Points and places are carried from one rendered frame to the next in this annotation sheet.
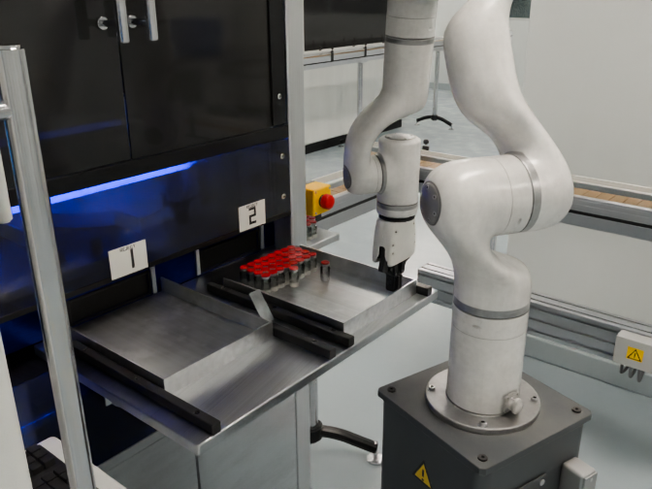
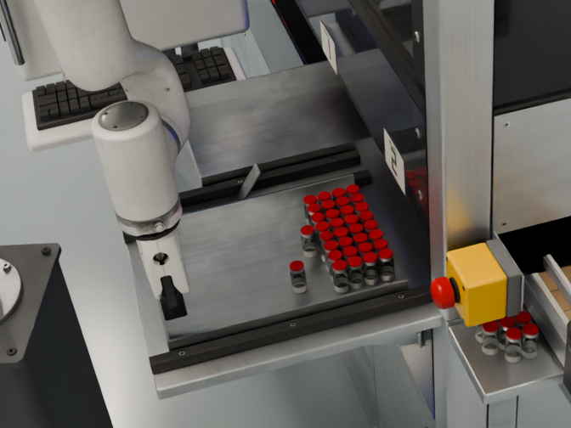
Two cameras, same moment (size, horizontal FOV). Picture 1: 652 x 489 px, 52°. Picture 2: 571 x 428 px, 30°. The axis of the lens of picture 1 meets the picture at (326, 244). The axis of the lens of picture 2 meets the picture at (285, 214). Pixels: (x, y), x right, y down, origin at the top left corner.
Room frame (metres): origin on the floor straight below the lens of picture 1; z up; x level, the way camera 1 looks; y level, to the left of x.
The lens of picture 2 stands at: (2.16, -0.84, 1.93)
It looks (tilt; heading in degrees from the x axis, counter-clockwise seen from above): 39 degrees down; 131
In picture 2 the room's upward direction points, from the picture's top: 8 degrees counter-clockwise
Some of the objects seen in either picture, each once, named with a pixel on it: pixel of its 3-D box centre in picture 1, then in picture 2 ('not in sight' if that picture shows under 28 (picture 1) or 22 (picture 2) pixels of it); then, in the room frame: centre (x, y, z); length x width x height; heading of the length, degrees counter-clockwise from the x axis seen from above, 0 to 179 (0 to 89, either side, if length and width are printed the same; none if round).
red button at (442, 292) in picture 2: (326, 201); (447, 291); (1.67, 0.00, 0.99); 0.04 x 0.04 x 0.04; 51
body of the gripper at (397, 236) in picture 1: (396, 235); (157, 245); (1.31, -0.15, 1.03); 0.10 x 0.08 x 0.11; 141
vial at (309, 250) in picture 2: (294, 277); (308, 240); (1.39, 0.07, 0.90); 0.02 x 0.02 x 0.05
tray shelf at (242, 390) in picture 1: (251, 319); (270, 199); (1.25, 0.16, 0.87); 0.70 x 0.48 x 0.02; 141
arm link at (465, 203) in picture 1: (478, 234); not in sight; (0.96, -0.23, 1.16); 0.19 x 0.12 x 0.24; 109
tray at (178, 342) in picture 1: (163, 328); (284, 120); (1.16, 0.32, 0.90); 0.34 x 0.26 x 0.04; 51
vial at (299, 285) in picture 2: (325, 271); (298, 277); (1.42, 0.00, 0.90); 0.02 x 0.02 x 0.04
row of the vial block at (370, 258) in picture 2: (276, 268); (354, 234); (1.44, 0.12, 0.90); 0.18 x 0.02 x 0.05; 140
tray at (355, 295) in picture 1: (319, 285); (268, 260); (1.36, 0.02, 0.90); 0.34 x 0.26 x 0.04; 51
